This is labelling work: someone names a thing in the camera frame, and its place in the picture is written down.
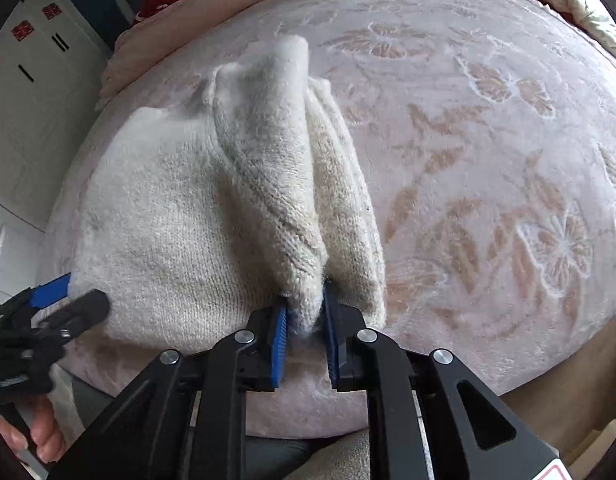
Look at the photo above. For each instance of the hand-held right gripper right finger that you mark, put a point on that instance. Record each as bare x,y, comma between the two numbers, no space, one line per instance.
330,340

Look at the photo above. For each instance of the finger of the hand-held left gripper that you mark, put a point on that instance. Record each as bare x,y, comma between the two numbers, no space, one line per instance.
50,292
83,307

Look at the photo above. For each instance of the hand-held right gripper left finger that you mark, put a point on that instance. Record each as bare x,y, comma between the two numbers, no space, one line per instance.
279,345

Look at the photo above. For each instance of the cream knit sweater black hearts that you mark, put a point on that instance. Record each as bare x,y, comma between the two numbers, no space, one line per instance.
178,240

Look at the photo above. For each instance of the person's left hand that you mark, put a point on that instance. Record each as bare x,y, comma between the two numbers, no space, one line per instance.
45,430

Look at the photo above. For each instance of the person's grey fleece leg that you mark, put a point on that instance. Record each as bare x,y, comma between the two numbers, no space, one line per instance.
338,457

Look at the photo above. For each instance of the white wardrobe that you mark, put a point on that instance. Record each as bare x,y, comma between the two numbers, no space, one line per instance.
38,135

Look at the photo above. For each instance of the pink floral printed blanket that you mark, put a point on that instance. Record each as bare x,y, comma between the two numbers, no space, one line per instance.
487,210

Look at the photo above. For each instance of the red cloth at headboard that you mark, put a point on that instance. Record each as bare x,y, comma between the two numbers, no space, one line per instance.
163,0

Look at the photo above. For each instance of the cream crumpled cloth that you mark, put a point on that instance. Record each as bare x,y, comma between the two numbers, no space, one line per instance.
577,5

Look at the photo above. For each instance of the dark leather bed frame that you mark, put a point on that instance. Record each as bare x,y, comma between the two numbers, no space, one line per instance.
273,455

